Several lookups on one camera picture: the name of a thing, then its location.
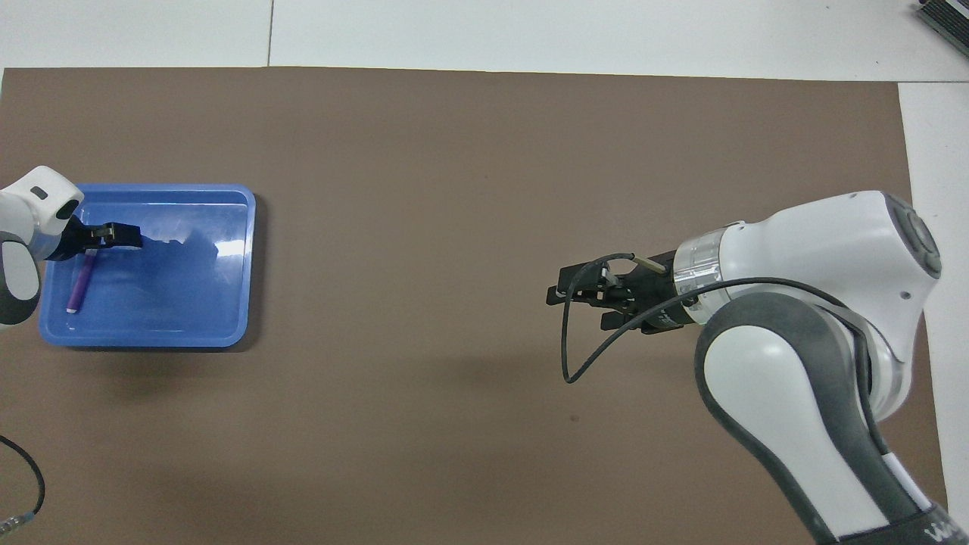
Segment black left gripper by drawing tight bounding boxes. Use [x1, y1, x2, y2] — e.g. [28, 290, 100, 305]
[55, 214, 145, 260]

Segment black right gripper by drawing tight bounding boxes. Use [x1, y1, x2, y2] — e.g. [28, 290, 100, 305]
[547, 248, 701, 336]

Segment purple pen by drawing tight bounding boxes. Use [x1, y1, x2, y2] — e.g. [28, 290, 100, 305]
[66, 250, 98, 315]

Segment blue plastic tray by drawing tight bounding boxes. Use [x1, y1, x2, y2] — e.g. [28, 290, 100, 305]
[39, 183, 257, 349]

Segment brown table mat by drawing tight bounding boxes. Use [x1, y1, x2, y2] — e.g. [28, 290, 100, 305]
[0, 67, 953, 545]

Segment dark ribbed device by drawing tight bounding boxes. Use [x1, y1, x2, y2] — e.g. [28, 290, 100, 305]
[914, 0, 969, 39]

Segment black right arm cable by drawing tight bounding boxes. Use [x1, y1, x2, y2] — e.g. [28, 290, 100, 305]
[560, 252, 894, 455]

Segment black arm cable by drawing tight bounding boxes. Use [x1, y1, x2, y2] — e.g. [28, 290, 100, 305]
[560, 252, 894, 455]
[0, 435, 46, 531]

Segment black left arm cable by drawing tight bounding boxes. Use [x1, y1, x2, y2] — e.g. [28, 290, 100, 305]
[0, 435, 46, 531]

